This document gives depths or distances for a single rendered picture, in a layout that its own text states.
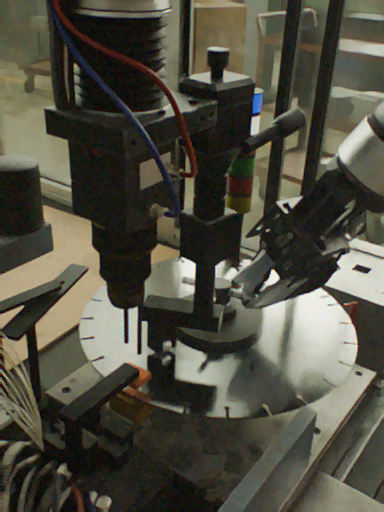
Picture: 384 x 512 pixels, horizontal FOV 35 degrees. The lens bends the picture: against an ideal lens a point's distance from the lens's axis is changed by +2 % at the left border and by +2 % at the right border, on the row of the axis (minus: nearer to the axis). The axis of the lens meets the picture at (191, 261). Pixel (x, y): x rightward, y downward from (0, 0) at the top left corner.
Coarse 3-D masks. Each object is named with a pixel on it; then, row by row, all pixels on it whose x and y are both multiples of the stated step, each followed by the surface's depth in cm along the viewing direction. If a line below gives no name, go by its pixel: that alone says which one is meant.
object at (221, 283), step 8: (232, 272) 73; (184, 280) 71; (192, 280) 71; (216, 280) 70; (224, 280) 70; (216, 288) 69; (224, 288) 69; (232, 288) 70; (216, 296) 69; (224, 296) 69; (232, 296) 69; (240, 296) 69; (248, 296) 68; (256, 296) 68; (224, 304) 70
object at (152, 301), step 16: (208, 272) 60; (208, 288) 60; (144, 304) 63; (160, 304) 63; (176, 304) 63; (192, 304) 63; (208, 304) 61; (144, 320) 64; (160, 320) 63; (176, 320) 63; (192, 320) 62; (208, 320) 62; (160, 336) 64; (176, 336) 66; (160, 352) 65
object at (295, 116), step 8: (288, 112) 55; (296, 112) 55; (280, 120) 54; (288, 120) 54; (296, 120) 54; (304, 120) 55; (272, 128) 53; (280, 128) 54; (288, 128) 54; (296, 128) 54; (256, 136) 52; (264, 136) 52; (272, 136) 53; (280, 136) 54; (240, 144) 52; (248, 144) 51; (256, 144) 52; (264, 144) 53; (248, 152) 52
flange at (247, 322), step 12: (192, 300) 74; (240, 300) 75; (228, 312) 70; (240, 312) 72; (252, 312) 72; (228, 324) 70; (240, 324) 70; (252, 324) 70; (192, 336) 68; (204, 336) 68; (216, 336) 68; (228, 336) 68; (240, 336) 68; (252, 336) 69
